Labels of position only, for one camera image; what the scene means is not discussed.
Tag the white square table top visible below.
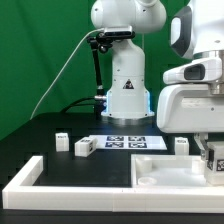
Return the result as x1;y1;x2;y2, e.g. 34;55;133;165
131;154;224;188

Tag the white U-shaped fence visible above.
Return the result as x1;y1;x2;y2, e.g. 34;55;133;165
2;156;224;213

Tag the black cable at base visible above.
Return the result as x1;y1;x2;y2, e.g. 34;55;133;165
59;96;101;115

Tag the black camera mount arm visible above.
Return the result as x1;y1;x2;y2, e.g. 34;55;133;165
87;32;134;118

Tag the grey camera on mount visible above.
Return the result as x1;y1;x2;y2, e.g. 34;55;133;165
103;26;133;39

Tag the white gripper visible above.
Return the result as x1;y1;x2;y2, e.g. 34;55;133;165
157;57;224;170

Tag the white camera cable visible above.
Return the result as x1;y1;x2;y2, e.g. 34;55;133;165
29;27;106;121

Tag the sheet with fiducial markers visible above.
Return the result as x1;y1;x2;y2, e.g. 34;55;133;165
92;135;167;150

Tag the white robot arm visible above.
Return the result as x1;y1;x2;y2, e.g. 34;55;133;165
91;0;224;171

